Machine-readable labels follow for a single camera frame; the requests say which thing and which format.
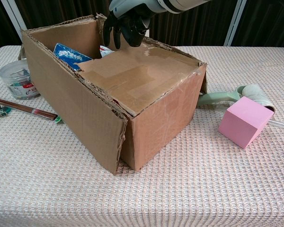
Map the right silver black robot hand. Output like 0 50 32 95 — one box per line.
103 0 162 50

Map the brown cardboard box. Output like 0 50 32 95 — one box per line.
20 13 208 175

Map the white plastic bag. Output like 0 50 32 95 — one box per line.
98 44 115 58

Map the blue snack bag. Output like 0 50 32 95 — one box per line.
53 42 94 72

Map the clear jar of clips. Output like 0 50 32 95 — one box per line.
0 59 41 100

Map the pink foam cube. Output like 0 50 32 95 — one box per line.
218 96 275 150

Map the small green white clip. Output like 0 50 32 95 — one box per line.
0 105 10 118

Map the pink waffle tablecloth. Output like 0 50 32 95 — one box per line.
0 44 284 227

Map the clear plastic tube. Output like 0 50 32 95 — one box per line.
268 119 284 131

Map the white frame post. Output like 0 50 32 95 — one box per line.
223 0 247 47
1 0 22 47

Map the green handled lint roller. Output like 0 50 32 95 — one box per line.
198 84 276 119

